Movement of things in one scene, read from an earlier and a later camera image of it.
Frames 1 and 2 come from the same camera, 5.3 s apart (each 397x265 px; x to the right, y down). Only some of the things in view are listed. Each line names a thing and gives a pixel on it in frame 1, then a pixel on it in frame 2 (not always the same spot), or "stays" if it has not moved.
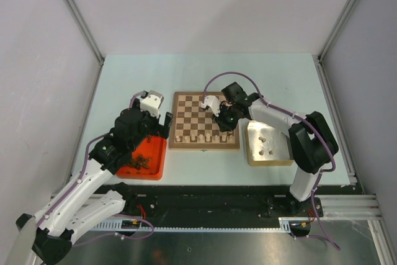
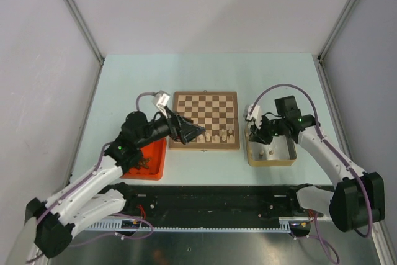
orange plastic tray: [148, 161] stays
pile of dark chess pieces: [140, 162] stays
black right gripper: [223, 126] → [258, 135]
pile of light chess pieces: [262, 152] stays
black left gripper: [159, 130] → [175, 124]
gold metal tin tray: [267, 146] stays
